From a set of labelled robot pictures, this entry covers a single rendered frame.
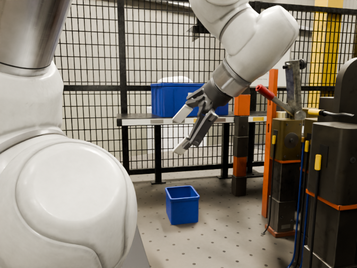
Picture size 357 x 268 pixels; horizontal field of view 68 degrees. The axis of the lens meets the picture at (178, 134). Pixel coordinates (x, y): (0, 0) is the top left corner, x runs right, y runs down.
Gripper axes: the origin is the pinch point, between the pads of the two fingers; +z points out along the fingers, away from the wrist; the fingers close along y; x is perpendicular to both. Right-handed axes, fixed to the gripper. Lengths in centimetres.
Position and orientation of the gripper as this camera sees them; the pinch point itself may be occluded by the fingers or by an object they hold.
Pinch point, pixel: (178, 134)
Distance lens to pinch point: 79.0
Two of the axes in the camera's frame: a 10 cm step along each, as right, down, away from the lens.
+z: -5.7, 6.0, 5.6
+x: -8.2, -4.0, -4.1
